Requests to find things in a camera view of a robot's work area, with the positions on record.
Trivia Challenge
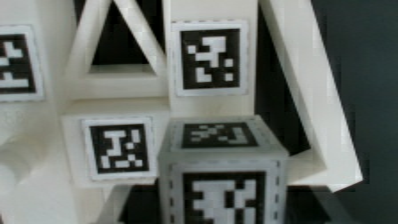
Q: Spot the long chair side piece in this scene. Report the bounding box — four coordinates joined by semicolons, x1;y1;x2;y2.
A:
65;0;362;191
0;0;168;224

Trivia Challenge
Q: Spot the small tagged cube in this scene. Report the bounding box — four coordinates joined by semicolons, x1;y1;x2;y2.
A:
158;116;287;224

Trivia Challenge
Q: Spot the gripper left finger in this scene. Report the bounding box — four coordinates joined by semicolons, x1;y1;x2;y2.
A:
96;184;161;224

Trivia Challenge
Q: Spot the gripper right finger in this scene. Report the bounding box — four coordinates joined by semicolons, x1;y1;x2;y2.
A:
284;186;350;224

